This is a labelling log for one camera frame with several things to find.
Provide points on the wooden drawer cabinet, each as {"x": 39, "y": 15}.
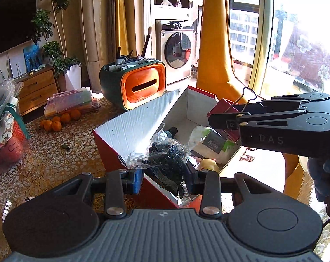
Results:
{"x": 38, "y": 90}

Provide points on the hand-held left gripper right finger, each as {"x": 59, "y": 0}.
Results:
{"x": 191, "y": 178}

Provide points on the red cardboard box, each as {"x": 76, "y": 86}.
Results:
{"x": 132, "y": 125}

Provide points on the printed tote bag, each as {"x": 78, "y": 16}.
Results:
{"x": 6, "y": 125}

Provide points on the small green object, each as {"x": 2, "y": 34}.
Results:
{"x": 66, "y": 147}

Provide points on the tall houseplant in white pot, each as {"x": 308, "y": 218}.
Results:
{"x": 73, "y": 79}

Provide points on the lace-covered desktop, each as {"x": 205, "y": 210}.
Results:
{"x": 44, "y": 169}

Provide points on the small black bottle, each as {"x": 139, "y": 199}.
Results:
{"x": 172, "y": 132}

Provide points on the person's right hand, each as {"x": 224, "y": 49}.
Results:
{"x": 318, "y": 174}

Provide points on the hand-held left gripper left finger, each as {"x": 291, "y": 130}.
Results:
{"x": 137, "y": 181}

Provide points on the clear plastic container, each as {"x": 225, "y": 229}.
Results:
{"x": 6, "y": 158}

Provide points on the bunch of pens and brushes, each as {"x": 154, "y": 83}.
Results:
{"x": 129, "y": 58}

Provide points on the white detergent bottle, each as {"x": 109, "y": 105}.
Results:
{"x": 167, "y": 2}

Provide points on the white printed pouch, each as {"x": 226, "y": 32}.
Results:
{"x": 214, "y": 144}

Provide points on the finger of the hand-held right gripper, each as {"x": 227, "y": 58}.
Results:
{"x": 288, "y": 97}
{"x": 225, "y": 121}

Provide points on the pile of oranges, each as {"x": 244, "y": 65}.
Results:
{"x": 57, "y": 124}

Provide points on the beige floor air conditioner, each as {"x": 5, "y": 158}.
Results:
{"x": 95, "y": 32}

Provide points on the yellow curtain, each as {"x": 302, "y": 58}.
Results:
{"x": 122, "y": 11}
{"x": 217, "y": 46}

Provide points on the black television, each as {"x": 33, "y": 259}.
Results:
{"x": 9, "y": 19}

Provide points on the pink binder clip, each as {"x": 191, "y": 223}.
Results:
{"x": 226, "y": 106}

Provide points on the clear packet of dark bits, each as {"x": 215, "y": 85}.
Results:
{"x": 167, "y": 155}

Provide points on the yellow plush toy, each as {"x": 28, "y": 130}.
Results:
{"x": 207, "y": 165}

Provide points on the stack of pastel plastic boxes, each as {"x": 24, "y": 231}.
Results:
{"x": 72, "y": 101}

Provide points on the white washing machine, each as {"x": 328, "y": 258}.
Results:
{"x": 176, "y": 49}

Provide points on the clear plastic bag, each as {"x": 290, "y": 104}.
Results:
{"x": 1, "y": 95}

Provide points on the blue picture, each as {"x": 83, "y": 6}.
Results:
{"x": 32, "y": 57}

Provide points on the white board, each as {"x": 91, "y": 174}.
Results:
{"x": 17, "y": 65}

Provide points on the green and orange desk organizer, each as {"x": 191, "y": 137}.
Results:
{"x": 143, "y": 87}

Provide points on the red apple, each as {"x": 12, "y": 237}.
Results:
{"x": 13, "y": 147}

